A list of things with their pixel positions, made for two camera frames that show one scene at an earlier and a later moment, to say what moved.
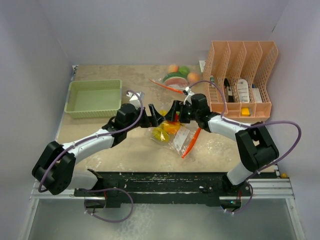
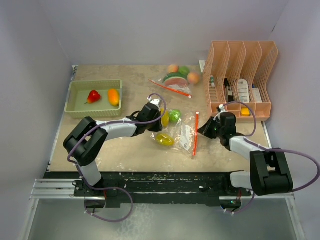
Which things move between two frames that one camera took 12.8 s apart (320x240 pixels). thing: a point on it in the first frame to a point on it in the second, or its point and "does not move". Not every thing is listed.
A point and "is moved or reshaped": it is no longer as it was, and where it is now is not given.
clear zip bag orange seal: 178,124 is moved or reshaped
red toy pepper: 177,116 to 93,96
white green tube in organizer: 212,80 does not move
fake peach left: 173,68 does not move
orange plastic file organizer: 235,79 does not move
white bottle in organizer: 243,90 does not move
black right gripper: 177,106 to 205,129
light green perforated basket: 93,99 does not move
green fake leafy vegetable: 184,70 does not move
